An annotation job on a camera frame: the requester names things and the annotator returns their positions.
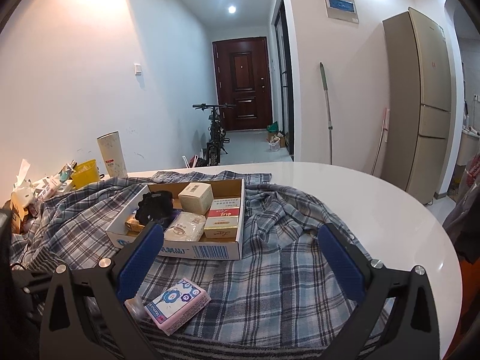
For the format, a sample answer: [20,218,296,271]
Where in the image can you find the black fuzzy hair tie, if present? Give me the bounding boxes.
[133,189,176,226]

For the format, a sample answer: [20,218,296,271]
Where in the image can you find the red white cigarette carton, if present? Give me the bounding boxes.
[203,197,241,239]

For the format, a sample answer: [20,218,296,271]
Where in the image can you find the gold blue cigarette box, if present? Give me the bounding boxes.
[124,214,144,233]

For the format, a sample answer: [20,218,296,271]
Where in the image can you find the pink blue card box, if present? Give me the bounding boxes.
[144,278,211,336]

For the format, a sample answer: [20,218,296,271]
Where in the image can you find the pile of small packages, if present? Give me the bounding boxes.
[10,158,77,234]

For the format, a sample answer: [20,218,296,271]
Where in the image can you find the blue plaid cloth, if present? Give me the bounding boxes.
[10,173,356,359]

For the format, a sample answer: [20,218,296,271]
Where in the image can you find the white tissue pack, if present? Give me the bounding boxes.
[164,211,206,242]

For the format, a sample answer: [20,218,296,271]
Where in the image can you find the yellow plastic cup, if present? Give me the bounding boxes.
[71,159,100,189]

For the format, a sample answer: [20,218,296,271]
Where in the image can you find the open cardboard tray box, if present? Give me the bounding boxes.
[106,179,246,261]

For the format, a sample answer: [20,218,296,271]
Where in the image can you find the cream square box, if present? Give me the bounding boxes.
[178,182,214,215]

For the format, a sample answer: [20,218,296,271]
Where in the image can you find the beige speckled tumbler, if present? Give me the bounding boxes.
[97,132,128,177]

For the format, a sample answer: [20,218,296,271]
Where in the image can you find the bags beside bicycle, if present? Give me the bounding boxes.
[182,154,208,168]

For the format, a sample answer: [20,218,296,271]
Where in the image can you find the black bicycle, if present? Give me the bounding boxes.
[192,103,235,166]

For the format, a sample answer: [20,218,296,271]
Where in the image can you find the beige refrigerator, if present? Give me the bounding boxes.
[381,8,452,204]

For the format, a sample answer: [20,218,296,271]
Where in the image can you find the boxes on hallway floor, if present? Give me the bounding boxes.
[266,121,290,149]

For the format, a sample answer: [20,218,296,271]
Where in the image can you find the dark red entrance door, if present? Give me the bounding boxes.
[212,37,272,131]

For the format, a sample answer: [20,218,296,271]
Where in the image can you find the black framed glass door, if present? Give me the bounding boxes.
[272,0,295,159]

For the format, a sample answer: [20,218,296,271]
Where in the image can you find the pink broom handle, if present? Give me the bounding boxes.
[370,108,391,176]

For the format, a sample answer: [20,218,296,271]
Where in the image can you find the white wall switch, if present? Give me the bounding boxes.
[134,63,143,76]

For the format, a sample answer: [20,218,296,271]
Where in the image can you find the grey mop handle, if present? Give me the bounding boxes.
[319,62,334,165]

